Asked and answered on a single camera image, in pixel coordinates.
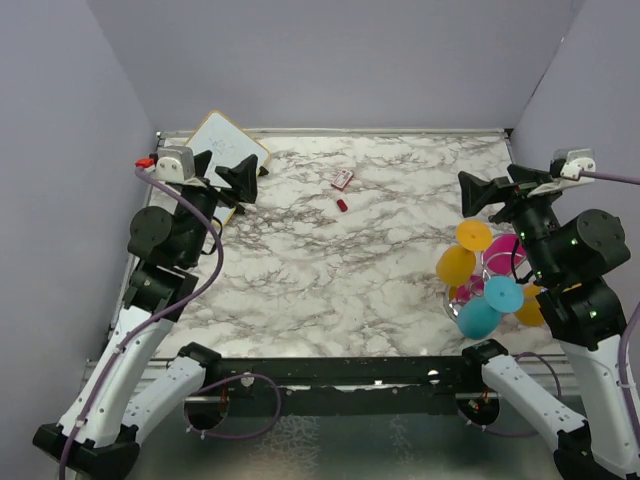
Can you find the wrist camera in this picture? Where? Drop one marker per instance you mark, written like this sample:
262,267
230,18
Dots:
572,163
173,164

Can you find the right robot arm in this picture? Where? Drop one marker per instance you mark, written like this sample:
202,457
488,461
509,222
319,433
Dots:
583,313

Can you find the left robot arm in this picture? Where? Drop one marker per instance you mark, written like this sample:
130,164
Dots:
180,255

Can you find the chrome wine glass rack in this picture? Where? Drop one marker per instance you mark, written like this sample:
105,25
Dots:
487,272

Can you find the pink wine glass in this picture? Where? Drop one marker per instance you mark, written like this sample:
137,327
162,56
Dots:
502,252

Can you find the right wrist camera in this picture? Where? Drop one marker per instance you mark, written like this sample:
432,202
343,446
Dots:
572,163

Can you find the white dry-erase board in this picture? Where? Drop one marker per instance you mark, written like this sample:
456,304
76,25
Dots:
229,145

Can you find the small red cap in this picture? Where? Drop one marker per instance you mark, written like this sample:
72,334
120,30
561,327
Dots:
342,205

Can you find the red white small card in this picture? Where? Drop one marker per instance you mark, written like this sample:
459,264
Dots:
342,179

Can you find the blue wine glass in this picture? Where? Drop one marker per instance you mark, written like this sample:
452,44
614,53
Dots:
481,315

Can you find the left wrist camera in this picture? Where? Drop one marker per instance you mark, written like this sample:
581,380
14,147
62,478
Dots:
173,164

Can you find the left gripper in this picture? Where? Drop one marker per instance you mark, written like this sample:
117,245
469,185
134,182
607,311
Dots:
241,178

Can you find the orange wine glass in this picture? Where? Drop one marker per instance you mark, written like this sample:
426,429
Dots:
457,264
529,313

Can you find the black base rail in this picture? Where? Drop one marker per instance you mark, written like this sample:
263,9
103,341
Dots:
338,386

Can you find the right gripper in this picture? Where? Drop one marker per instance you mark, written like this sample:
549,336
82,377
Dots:
476,192

